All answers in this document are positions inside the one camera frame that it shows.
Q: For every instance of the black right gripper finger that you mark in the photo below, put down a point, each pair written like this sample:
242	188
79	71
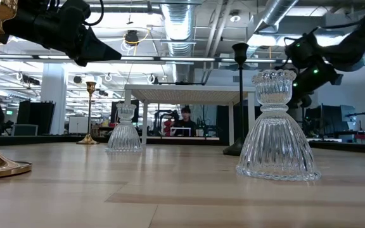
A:
300	101

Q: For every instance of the clear ribbed glass candle holder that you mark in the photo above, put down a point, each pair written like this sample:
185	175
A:
124	136
276	142

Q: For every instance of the black tall candlestick holder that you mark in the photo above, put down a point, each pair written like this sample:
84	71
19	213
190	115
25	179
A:
233	149

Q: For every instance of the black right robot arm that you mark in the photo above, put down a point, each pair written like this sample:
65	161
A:
353	44

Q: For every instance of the black desk monitors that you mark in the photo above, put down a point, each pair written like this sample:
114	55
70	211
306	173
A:
322	118

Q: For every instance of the white square column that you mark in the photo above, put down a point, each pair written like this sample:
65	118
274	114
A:
54	98

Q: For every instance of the white cabinet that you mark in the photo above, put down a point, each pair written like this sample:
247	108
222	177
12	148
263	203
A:
79	125

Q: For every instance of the black room partition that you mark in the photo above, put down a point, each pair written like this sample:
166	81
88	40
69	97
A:
35	117

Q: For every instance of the linear ceiling light strip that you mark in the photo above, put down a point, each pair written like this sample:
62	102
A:
185	59

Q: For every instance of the teal grey box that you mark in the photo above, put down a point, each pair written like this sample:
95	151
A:
24	130

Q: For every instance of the white perforated metal riser shelf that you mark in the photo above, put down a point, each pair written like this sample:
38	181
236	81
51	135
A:
189	95

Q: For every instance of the white laptop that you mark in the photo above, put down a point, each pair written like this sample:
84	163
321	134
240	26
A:
180	131

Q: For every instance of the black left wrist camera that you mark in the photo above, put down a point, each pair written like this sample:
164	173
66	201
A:
74	11

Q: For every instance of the black aluminium table frame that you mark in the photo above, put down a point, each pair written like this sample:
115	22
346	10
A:
344	146

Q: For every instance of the silver ribbed ventilation duct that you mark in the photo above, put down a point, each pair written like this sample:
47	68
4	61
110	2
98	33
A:
179	25

